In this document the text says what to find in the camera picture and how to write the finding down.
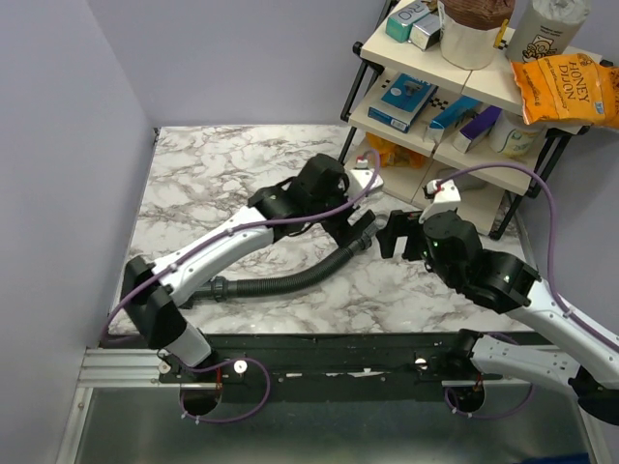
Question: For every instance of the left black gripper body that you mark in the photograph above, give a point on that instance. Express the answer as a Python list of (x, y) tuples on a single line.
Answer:
[(335, 225)]

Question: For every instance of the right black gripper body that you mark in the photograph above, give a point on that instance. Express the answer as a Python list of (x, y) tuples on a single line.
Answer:
[(416, 243)]

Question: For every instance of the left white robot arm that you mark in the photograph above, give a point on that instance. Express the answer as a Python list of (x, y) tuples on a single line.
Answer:
[(324, 192)]

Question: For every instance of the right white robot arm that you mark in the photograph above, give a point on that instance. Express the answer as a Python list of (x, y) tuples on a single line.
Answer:
[(585, 368)]

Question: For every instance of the orange snack bag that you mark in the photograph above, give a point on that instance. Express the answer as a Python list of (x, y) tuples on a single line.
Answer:
[(393, 155)]

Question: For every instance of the cream tiered shelf rack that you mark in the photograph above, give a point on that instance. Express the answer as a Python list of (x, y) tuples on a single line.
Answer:
[(490, 208)]

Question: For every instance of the blue product box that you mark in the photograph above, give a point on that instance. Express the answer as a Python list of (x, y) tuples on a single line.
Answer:
[(401, 102)]

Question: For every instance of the purple white carton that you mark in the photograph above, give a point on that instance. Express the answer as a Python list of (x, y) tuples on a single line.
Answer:
[(476, 129)]

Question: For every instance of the blue white carton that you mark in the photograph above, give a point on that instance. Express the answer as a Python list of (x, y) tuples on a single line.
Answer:
[(448, 118)]

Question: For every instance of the white round container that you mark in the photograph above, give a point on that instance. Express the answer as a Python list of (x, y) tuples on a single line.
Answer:
[(511, 136)]

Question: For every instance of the silver small box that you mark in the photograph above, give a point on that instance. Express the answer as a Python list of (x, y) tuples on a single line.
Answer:
[(425, 32)]

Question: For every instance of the teal green box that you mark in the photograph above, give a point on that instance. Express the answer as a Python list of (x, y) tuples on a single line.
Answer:
[(400, 22)]

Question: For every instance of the orange honey dijon chip bag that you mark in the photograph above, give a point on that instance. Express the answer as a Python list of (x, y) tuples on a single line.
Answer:
[(568, 88)]

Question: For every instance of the white tub brown lid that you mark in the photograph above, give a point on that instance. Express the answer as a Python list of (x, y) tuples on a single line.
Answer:
[(469, 30)]

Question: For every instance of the grey cylindrical canister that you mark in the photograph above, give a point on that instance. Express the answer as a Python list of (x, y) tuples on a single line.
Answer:
[(546, 28)]

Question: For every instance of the aluminium frame rail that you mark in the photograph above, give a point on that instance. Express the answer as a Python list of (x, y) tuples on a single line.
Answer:
[(103, 368)]

